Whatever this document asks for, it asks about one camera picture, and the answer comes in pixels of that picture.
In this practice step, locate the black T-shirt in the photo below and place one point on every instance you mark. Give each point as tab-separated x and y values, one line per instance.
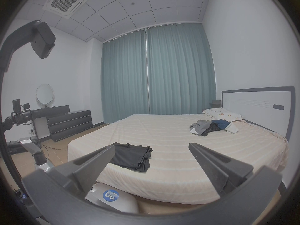
131	157

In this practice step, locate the black dressing table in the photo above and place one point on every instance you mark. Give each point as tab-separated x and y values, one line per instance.
51	109

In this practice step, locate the pile of clothes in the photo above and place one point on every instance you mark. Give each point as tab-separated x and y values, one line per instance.
204	126

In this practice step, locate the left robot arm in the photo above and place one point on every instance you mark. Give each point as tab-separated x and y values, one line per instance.
30	145

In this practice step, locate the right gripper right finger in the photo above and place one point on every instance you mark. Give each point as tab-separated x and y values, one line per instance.
218	167

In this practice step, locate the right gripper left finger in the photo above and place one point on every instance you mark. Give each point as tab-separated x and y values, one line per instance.
89	167

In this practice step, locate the white printed pillow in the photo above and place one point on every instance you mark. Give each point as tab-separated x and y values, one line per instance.
220	113

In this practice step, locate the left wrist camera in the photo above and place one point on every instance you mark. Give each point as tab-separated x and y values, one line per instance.
27	106

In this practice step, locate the bed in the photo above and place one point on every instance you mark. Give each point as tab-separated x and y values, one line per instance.
175	135

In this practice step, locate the round white mirror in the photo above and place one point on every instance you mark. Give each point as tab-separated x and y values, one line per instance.
45	95

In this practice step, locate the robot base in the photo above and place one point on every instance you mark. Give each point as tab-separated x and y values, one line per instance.
112	203

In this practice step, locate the black chest of drawers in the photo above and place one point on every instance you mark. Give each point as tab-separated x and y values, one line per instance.
70	125

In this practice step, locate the white ceiling air vent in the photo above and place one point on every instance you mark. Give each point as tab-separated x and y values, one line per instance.
65	0

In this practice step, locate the blue-green curtain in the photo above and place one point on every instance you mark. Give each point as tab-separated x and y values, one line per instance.
180	74
124	78

